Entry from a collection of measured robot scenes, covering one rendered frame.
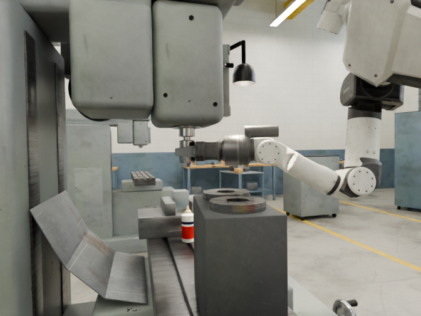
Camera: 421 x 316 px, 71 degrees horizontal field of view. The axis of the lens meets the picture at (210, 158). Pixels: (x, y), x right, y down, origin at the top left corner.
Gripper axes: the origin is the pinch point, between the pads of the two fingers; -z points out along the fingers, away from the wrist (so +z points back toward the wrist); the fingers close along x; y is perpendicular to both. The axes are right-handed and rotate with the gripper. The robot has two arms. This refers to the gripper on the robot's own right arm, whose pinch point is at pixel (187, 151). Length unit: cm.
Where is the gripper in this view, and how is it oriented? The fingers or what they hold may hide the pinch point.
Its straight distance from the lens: 86.7
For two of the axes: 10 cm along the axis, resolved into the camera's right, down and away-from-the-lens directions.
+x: -0.9, 0.3, -10.0
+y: 0.3, 10.0, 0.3
